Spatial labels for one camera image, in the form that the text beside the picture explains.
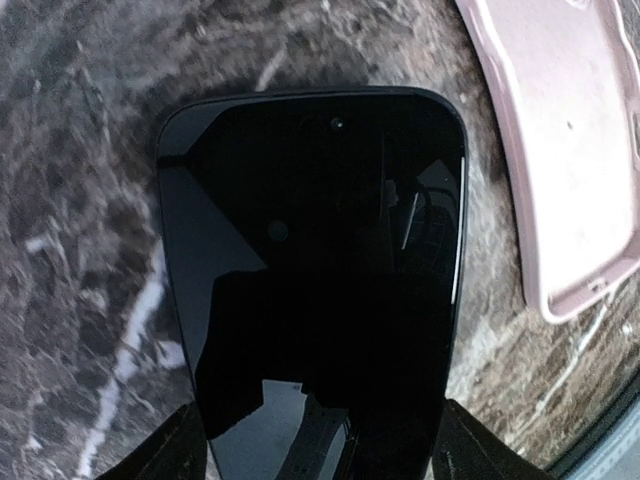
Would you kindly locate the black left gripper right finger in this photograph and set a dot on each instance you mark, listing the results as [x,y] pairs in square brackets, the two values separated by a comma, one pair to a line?
[466,449]

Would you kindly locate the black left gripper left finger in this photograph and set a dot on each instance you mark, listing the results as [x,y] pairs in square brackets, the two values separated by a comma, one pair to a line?
[176,450]

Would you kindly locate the pink phone case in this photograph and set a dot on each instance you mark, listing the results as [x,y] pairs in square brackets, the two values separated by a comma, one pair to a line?
[564,84]

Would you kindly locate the black smartphone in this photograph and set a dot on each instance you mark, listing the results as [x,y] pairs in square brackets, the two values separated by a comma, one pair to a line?
[314,244]

